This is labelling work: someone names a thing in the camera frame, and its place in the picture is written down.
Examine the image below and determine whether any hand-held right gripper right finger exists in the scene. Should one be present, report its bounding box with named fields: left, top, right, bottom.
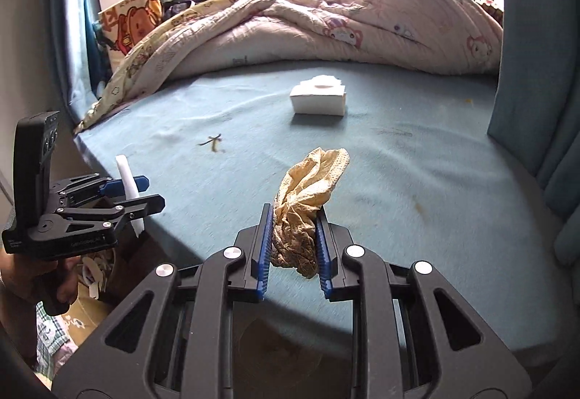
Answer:
left=316, top=209, right=533, bottom=399

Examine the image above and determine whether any yellow cloth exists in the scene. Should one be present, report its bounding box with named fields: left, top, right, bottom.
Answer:
left=269, top=146, right=352, bottom=280

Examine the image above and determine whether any person's left forearm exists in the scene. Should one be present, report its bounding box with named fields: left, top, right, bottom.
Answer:
left=0, top=274, right=42, bottom=364

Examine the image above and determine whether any small brown twig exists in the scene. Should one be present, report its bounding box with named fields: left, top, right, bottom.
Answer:
left=197, top=133, right=224, bottom=154

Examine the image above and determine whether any orange cartoon pillow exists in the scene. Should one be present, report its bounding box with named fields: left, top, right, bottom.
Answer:
left=97, top=0, right=163, bottom=65

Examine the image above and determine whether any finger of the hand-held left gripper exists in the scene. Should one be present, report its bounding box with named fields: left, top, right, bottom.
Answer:
left=57, top=194, right=166, bottom=230
left=50, top=173, right=150, bottom=206

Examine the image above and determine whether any small round bin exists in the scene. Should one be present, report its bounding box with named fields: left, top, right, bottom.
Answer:
left=77, top=254, right=114, bottom=303

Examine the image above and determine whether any brown cardboard box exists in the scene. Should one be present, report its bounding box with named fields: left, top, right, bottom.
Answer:
left=59, top=281, right=115, bottom=351

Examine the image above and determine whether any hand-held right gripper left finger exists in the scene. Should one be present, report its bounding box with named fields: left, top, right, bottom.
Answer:
left=52, top=203, right=275, bottom=399

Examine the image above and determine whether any teal curtain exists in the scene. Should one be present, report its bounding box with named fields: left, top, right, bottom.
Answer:
left=487, top=0, right=580, bottom=266
left=50, top=0, right=114, bottom=110

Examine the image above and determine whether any plaid cloth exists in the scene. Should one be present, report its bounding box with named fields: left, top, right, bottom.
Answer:
left=34, top=304, right=80, bottom=377

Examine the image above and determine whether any person's left hand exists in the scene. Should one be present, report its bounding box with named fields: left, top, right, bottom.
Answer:
left=0, top=252, right=85, bottom=306

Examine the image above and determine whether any cartoon print quilt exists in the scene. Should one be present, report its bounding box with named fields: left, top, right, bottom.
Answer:
left=75, top=0, right=505, bottom=135

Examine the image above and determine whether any white tissue pack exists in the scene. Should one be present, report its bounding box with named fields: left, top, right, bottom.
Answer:
left=289, top=74, right=349, bottom=117

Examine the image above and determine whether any teal bed sheet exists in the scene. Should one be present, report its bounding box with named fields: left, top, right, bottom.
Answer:
left=72, top=59, right=559, bottom=355

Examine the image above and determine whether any white stick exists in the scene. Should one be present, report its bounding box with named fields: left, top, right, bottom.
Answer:
left=115, top=154, right=146, bottom=239

